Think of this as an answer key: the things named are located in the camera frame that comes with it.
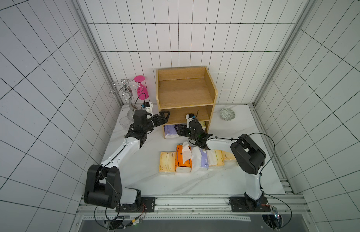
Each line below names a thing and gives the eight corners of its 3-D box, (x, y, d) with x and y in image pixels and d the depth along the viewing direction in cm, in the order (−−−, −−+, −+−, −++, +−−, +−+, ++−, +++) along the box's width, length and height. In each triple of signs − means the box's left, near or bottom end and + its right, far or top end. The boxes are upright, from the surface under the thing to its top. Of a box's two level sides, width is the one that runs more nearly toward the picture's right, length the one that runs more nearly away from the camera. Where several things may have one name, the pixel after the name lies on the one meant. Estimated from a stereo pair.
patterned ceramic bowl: (221, 121, 109) (222, 118, 106) (219, 110, 116) (219, 107, 113) (235, 121, 109) (236, 118, 106) (232, 110, 116) (233, 108, 113)
